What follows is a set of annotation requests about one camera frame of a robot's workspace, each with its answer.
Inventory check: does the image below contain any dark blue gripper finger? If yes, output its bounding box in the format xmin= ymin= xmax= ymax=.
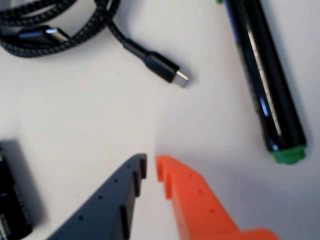
xmin=46 ymin=153 xmax=148 ymax=240

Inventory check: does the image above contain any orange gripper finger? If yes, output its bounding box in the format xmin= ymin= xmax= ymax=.
xmin=155 ymin=154 xmax=281 ymax=240

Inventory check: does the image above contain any small black flashlight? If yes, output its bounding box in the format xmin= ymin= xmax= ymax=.
xmin=0 ymin=140 xmax=35 ymax=240

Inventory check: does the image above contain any black marker with green cap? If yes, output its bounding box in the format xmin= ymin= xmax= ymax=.
xmin=215 ymin=0 xmax=308 ymax=165

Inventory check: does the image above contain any black braided USB-C cable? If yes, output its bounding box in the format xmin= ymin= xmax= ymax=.
xmin=0 ymin=0 xmax=190 ymax=89

